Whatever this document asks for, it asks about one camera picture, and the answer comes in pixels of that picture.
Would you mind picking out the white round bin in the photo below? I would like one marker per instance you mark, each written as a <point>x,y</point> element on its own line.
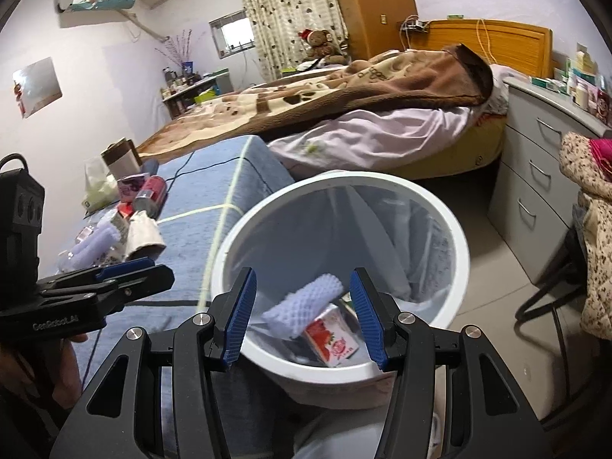
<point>248,234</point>

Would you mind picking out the flat red box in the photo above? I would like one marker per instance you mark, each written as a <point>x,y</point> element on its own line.
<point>125,210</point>

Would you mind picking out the green box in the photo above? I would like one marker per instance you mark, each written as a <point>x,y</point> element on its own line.
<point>204,97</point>

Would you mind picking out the group of small bottles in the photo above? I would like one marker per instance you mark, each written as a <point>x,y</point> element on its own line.
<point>177,81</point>

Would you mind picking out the blue striped mat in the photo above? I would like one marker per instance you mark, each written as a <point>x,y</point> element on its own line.
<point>201,191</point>

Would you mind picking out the vase with dry branches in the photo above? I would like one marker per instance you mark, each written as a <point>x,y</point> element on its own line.
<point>184,60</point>

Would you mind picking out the wall poster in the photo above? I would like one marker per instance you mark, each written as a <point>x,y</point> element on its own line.
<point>38,86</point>

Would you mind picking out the white air conditioner pipe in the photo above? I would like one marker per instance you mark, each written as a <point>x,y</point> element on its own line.
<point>143,28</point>

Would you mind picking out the pale purple foam net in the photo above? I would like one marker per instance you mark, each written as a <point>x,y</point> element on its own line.
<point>98,246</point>

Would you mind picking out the purple drink carton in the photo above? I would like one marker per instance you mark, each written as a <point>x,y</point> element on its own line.
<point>131,186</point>

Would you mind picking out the red drink can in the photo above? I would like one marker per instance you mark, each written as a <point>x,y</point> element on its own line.
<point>150,193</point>

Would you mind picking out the white foam fruit net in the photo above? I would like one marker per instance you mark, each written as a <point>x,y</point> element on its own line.
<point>301,306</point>

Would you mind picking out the wooden bed frame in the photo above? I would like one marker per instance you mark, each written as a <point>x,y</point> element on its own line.
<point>507,43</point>

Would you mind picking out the pink quilt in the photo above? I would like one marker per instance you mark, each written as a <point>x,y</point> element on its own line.
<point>382,134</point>

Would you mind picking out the wooden wardrobe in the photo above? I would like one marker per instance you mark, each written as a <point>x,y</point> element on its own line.
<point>373,0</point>

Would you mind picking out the person's left hand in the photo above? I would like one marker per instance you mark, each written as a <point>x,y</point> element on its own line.
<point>69,363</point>

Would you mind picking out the brown paw print blanket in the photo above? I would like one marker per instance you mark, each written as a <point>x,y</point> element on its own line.
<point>334,86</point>

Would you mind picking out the white paper cup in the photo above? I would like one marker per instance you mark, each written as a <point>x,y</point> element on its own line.
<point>143,234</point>

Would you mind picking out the red strawberry drink carton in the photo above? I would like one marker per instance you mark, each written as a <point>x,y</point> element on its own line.
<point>330,339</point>

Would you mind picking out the grey drawer cabinet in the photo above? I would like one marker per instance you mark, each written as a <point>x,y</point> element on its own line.
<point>526,162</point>

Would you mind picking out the floral padded garment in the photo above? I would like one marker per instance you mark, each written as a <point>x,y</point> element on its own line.
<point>597,248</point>

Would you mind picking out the clear plastic tissue bag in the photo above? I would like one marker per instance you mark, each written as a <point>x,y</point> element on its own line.
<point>100,186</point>

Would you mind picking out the black metal chair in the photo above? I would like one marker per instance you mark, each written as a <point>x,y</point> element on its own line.
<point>573,267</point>

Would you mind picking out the small window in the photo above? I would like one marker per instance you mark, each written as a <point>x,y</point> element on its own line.
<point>232,33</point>

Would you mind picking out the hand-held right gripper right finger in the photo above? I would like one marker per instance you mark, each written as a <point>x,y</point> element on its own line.
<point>368,320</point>

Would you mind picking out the group of medicine boxes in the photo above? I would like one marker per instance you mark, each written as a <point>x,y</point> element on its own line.
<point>581,86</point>

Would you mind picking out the clear plastic bottle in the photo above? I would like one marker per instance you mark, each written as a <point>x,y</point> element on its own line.
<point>71,253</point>

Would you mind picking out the heart print curtain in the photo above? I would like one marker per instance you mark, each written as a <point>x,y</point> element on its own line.
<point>287,9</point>

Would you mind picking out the brown teddy bear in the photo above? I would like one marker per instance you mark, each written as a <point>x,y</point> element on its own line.
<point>321,43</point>

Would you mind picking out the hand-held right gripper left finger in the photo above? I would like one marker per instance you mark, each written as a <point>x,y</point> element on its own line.
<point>239,320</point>

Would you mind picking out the white desk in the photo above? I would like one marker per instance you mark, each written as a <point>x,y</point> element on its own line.
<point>191,90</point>

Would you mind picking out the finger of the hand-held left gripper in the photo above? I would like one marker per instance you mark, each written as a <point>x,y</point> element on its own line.
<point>138,287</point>
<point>124,267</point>

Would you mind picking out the pink cloth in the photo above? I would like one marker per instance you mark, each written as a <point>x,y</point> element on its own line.
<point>602,153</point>

